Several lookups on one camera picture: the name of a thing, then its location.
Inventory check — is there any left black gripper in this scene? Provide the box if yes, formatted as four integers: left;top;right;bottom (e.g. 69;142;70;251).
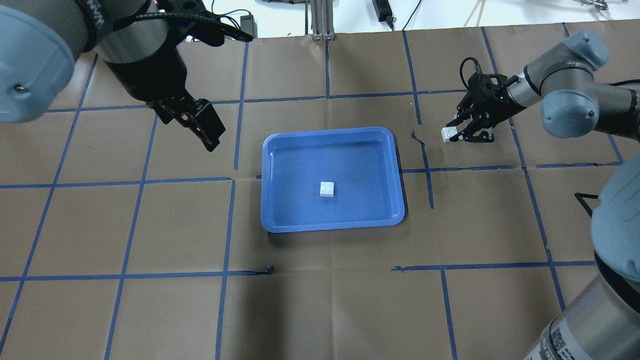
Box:
107;35;226;152

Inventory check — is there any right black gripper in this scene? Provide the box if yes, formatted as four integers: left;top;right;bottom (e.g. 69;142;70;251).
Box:
446;72;510;144

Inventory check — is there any white block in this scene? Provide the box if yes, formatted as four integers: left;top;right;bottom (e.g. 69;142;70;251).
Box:
318;181;335;198
440;126;460;143

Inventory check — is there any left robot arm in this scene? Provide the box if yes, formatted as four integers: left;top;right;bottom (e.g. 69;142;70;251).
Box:
1;0;226;152

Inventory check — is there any blue plastic tray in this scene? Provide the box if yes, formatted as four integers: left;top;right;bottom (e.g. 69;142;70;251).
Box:
260;126;406;233

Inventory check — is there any black power adapter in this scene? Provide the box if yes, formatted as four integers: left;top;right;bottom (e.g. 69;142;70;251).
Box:
240;14;258;39

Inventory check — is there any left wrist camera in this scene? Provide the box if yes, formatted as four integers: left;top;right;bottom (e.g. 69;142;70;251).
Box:
155;0;254;47

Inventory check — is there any aluminium frame post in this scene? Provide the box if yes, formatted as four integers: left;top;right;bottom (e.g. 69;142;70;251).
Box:
309;0;336;41

